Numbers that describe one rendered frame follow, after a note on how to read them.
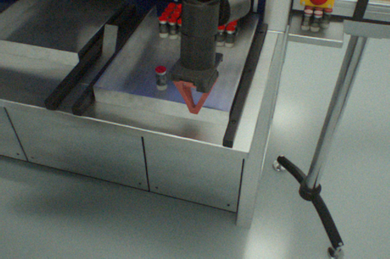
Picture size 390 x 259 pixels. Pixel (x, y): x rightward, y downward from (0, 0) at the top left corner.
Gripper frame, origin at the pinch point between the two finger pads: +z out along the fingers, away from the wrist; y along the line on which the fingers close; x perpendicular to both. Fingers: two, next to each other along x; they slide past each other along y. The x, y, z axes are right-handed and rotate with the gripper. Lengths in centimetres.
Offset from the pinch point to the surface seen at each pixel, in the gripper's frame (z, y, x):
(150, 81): 1.7, 8.6, 12.1
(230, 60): -0.4, 21.0, -1.5
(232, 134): 1.6, -2.7, -7.7
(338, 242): 77, 49, -43
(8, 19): -1, 20, 54
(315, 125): 73, 116, -31
